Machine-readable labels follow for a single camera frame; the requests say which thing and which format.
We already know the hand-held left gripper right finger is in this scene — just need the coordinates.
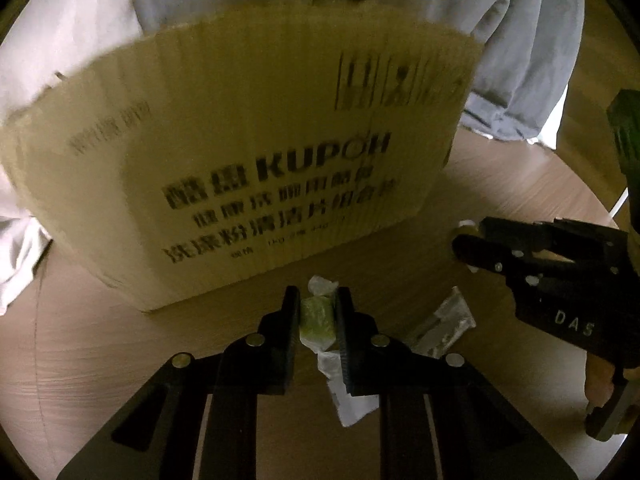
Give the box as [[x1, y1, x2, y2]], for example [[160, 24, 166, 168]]
[[335, 286, 577, 480]]

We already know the printed cardboard box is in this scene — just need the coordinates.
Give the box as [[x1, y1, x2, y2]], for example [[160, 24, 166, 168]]
[[0, 2, 487, 315]]

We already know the white green twist candy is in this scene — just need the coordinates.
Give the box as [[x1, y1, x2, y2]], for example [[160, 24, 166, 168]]
[[298, 275, 382, 428]]

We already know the clear plastic snack packet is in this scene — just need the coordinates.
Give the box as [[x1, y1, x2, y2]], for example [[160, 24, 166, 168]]
[[407, 286, 477, 359]]

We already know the person's right hand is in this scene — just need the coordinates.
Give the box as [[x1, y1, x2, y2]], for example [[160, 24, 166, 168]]
[[584, 352, 617, 405]]

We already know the grey curtain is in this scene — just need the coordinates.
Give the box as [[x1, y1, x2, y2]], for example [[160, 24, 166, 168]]
[[122, 0, 587, 145]]

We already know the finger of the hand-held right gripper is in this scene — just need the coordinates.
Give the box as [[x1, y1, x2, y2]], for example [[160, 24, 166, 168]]
[[481, 216, 629, 263], [451, 233, 547, 291]]

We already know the pale pink curtain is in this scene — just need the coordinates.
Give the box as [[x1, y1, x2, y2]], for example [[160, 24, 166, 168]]
[[0, 0, 147, 317]]

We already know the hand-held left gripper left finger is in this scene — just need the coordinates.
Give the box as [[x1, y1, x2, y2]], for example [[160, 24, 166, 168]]
[[56, 286, 301, 480]]

